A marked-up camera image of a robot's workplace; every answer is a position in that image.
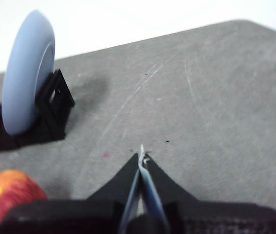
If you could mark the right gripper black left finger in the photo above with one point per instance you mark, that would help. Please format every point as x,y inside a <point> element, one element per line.
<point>96,212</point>

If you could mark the red yellow apple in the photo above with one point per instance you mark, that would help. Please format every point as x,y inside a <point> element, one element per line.
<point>8,190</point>

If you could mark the black plate rack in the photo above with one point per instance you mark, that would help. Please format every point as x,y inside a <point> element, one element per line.
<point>52,114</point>

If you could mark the blue plate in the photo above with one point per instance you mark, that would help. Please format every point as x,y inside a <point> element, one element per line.
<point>23,80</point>

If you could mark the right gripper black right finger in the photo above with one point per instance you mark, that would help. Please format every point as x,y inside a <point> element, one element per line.
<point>191,214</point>

